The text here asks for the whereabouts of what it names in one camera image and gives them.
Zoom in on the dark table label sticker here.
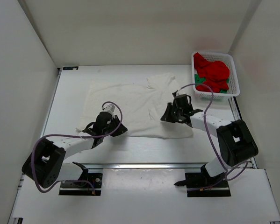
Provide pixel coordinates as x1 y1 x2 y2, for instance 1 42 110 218
62 66 79 70

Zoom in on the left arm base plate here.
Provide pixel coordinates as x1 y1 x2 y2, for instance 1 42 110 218
57 162 103 196

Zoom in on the white plastic basket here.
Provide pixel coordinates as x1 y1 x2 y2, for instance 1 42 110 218
191 51 240 100

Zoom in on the red t shirt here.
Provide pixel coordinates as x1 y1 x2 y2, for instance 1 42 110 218
194 53 230 81

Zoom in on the white t shirt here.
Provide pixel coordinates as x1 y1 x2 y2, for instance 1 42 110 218
76 73 193 139

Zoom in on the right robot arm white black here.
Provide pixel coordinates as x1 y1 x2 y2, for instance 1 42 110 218
160 92 258 187

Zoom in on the green t shirt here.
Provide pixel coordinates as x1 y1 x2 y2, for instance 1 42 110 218
194 74 229 93

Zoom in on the aluminium table rail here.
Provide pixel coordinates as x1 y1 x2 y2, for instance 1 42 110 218
82 163 204 169

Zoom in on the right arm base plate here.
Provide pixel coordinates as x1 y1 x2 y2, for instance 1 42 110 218
174 165 231 197

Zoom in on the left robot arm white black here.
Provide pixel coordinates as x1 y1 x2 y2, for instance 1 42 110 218
22 112 127 193

